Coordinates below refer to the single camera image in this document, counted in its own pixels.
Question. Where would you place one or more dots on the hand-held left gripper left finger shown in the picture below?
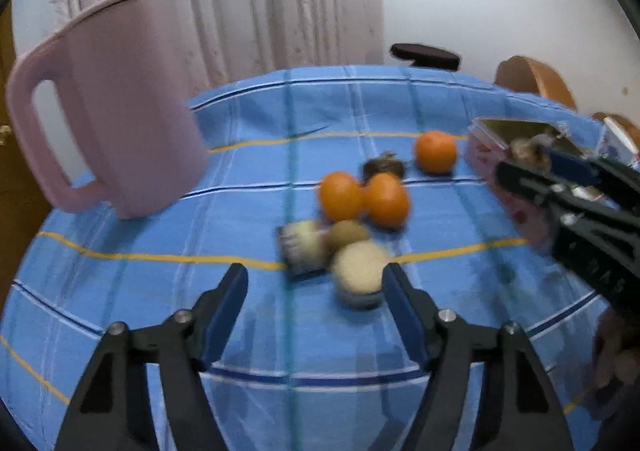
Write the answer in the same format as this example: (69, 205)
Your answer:
(227, 311)

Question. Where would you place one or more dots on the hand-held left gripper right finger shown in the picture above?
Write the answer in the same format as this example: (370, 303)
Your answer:
(402, 311)

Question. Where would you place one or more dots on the white printed cup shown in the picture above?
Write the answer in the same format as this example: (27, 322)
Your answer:
(620, 141)

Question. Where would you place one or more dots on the orange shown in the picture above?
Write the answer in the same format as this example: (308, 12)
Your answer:
(340, 196)
(386, 199)
(436, 152)

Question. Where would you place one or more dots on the pink plastic pitcher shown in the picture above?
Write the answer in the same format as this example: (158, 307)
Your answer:
(125, 121)

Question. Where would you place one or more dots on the person's right hand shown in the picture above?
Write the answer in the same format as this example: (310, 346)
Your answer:
(617, 356)

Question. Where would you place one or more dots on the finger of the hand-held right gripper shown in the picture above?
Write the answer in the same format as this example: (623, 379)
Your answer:
(522, 183)
(570, 167)

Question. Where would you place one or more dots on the dark round stool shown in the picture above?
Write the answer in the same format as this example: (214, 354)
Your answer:
(425, 55)

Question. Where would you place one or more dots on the dark round fruit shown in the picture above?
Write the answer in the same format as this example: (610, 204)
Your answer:
(382, 167)

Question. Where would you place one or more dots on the metal tin box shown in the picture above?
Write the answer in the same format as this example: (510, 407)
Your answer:
(492, 151)

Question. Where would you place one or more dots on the brown marbled muffin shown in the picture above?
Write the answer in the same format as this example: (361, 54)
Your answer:
(360, 276)
(347, 233)

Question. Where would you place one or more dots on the wooden door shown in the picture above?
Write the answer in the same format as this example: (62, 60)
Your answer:
(15, 211)

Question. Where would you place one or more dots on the cake packet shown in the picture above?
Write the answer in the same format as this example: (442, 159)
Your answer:
(300, 248)

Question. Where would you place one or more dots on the pink pleated curtain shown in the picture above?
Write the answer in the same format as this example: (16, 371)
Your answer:
(250, 1)

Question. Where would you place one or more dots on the blue checked tablecloth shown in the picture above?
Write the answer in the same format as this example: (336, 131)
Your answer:
(150, 306)

